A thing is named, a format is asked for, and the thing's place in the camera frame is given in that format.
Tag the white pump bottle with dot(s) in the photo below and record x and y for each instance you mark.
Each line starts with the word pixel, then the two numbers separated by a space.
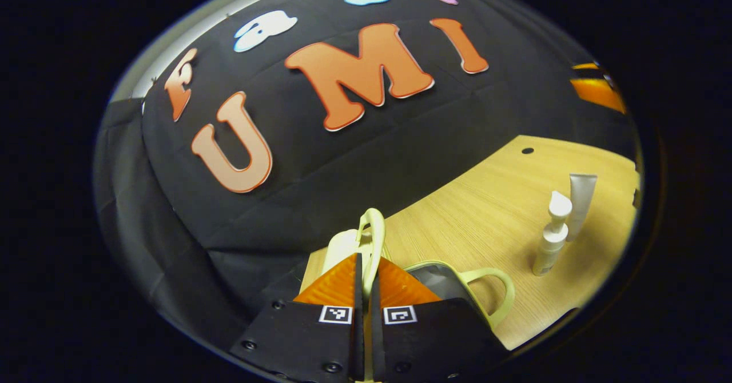
pixel 552 240

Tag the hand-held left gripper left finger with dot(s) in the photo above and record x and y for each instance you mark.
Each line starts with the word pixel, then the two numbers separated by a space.
pixel 357 291

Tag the white squeeze tube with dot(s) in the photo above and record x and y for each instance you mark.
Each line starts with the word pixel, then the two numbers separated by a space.
pixel 580 200

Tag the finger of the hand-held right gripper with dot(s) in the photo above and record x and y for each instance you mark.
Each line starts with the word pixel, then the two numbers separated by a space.
pixel 597 92
pixel 583 66

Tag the yellow-green clear suitcase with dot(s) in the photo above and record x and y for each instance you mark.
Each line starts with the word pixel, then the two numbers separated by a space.
pixel 372 228

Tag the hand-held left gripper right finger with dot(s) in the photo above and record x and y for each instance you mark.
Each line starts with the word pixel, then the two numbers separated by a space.
pixel 376 297

